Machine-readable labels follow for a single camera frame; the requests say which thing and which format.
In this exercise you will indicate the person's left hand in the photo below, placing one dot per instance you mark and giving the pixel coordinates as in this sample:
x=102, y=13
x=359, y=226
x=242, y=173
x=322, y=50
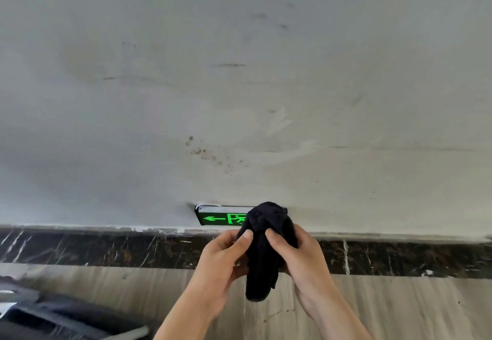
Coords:
x=215, y=263

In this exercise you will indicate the person's right forearm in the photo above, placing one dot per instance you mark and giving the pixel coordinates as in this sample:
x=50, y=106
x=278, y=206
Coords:
x=338, y=318

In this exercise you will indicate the black sock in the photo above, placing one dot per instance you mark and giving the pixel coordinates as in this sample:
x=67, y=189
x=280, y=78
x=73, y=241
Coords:
x=265, y=251

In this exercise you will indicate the person's right thumb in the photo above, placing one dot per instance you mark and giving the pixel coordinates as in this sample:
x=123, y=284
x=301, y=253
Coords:
x=279, y=242

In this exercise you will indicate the green exit sign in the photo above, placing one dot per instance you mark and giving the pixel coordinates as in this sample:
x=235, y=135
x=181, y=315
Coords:
x=221, y=218

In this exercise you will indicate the person's left forearm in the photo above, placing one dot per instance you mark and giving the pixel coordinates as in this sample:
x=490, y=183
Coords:
x=184, y=318

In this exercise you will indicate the dark marble baseboard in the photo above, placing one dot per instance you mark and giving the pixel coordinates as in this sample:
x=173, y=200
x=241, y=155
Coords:
x=115, y=249

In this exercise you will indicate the person's right hand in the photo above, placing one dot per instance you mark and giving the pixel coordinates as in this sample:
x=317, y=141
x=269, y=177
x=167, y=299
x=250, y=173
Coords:
x=307, y=270

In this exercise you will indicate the dark plastic basket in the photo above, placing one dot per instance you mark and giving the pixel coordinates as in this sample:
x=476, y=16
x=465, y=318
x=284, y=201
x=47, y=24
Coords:
x=57, y=318

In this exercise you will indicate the person's left thumb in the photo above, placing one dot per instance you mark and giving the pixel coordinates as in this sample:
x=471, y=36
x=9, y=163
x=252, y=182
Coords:
x=238, y=244

